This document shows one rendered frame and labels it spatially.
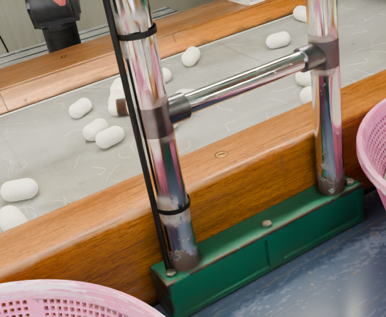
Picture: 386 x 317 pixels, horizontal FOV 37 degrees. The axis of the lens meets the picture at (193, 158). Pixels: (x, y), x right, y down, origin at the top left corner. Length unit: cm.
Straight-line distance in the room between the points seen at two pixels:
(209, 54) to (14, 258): 47
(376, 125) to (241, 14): 42
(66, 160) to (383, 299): 32
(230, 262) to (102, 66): 41
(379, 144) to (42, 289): 30
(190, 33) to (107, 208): 45
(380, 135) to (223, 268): 18
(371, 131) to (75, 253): 26
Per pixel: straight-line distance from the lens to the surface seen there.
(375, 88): 58
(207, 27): 86
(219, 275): 47
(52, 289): 39
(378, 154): 52
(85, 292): 37
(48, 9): 105
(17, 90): 77
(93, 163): 57
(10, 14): 272
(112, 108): 65
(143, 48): 37
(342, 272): 50
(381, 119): 54
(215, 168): 47
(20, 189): 54
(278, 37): 78
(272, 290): 48
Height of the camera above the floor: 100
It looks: 29 degrees down
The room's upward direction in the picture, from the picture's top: 10 degrees counter-clockwise
